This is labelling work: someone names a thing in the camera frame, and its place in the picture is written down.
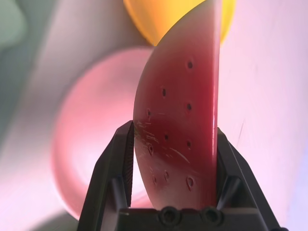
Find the red toy watermelon slice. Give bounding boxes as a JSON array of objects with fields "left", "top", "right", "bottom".
[{"left": 133, "top": 0, "right": 221, "bottom": 211}]

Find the yellow plastic plate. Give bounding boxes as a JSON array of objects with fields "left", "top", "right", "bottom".
[{"left": 123, "top": 0, "right": 236, "bottom": 46}]

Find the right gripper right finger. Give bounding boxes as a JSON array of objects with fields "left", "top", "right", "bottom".
[{"left": 216, "top": 127, "right": 282, "bottom": 231}]

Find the pink plastic plate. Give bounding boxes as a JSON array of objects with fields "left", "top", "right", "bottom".
[{"left": 50, "top": 47, "right": 154, "bottom": 217}]

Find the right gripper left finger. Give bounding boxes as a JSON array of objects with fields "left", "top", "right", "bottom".
[{"left": 78, "top": 120, "right": 134, "bottom": 231}]

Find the large green cutting mat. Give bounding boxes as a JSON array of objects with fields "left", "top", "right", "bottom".
[{"left": 0, "top": 0, "right": 49, "bottom": 135}]

